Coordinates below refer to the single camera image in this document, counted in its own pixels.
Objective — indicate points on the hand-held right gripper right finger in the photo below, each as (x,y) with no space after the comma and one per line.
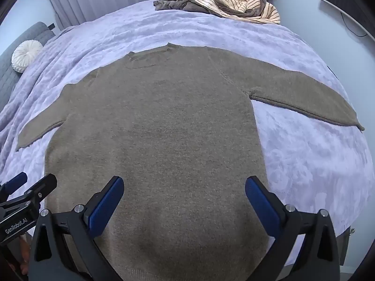
(262,205)

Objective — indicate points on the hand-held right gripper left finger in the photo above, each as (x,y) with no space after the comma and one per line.
(107,205)

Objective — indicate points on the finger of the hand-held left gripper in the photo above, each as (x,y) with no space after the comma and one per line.
(16,181)
(41,188)

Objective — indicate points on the olive brown knit sweater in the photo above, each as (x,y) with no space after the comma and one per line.
(175,137)

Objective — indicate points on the pile of striped clothes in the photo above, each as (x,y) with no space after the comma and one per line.
(228,4)

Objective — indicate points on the person's left hand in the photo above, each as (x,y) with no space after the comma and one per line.
(25,254)

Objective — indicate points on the round white pleated pillow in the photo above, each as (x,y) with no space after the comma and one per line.
(26,56)

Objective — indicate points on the grey padded headboard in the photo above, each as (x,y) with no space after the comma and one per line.
(17,36)

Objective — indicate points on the lilac plush blanket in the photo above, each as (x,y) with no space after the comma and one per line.
(205,29)

